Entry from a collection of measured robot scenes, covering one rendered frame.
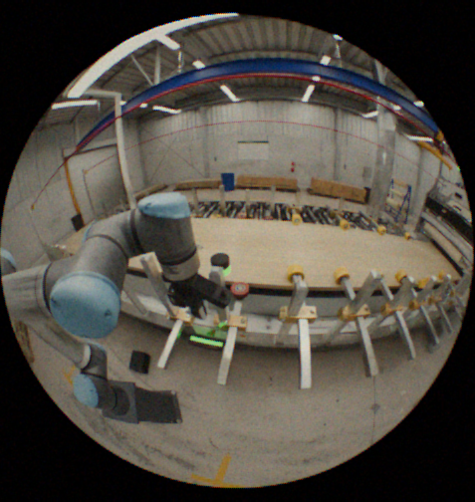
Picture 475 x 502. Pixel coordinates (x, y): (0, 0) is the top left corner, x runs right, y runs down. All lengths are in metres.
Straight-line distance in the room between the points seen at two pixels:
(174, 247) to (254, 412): 1.35
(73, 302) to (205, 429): 1.40
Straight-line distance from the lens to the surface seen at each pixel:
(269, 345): 0.79
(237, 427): 1.46
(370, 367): 0.63
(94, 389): 0.85
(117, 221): 0.30
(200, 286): 0.36
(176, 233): 0.27
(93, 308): 0.18
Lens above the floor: 1.43
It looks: 35 degrees down
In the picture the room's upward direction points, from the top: 3 degrees counter-clockwise
